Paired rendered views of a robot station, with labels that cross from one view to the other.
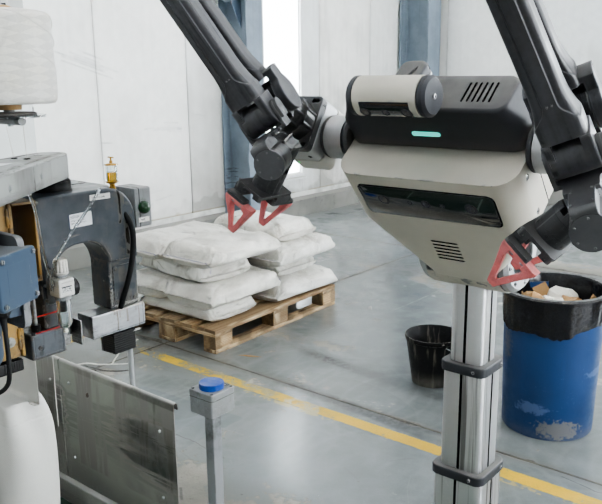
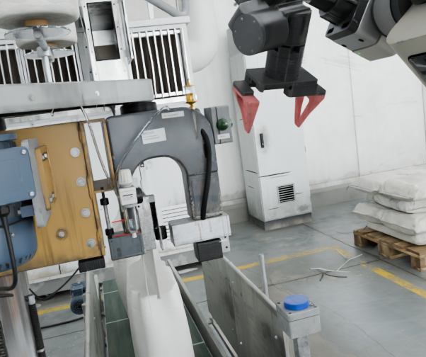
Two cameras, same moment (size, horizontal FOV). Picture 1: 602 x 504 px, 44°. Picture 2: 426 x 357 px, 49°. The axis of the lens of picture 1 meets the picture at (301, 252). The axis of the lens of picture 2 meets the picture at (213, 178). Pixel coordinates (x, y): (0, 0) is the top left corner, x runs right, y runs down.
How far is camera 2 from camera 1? 0.85 m
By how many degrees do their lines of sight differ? 36
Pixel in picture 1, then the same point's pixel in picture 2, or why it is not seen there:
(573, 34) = not seen: outside the picture
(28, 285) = (17, 185)
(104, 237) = (180, 152)
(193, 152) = not seen: outside the picture
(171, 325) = (386, 246)
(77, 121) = (336, 103)
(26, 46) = not seen: outside the picture
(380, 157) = not seen: outside the picture
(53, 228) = (125, 143)
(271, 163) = (248, 31)
